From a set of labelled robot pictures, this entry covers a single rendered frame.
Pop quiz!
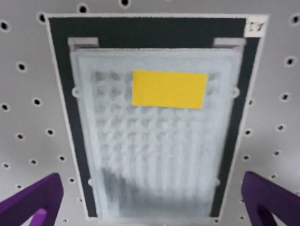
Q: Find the clear plastic plate lid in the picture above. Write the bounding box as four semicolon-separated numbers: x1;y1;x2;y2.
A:
71;52;240;223

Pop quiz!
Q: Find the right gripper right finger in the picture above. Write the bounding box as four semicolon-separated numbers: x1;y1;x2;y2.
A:
241;171;300;226

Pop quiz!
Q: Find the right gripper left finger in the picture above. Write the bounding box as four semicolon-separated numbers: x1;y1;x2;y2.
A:
0;173;64;226

